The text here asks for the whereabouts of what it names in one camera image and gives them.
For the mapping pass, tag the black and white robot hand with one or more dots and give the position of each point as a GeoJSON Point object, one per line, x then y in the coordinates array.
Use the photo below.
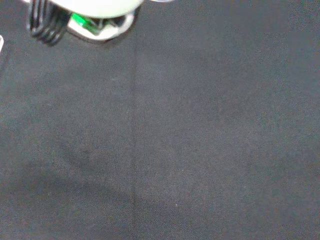
{"type": "Point", "coordinates": [100, 7]}

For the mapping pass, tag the pale board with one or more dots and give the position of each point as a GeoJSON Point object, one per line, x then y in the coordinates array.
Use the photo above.
{"type": "Point", "coordinates": [1, 43]}

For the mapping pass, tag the black bench cloth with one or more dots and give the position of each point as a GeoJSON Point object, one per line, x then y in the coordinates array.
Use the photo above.
{"type": "Point", "coordinates": [175, 137]}

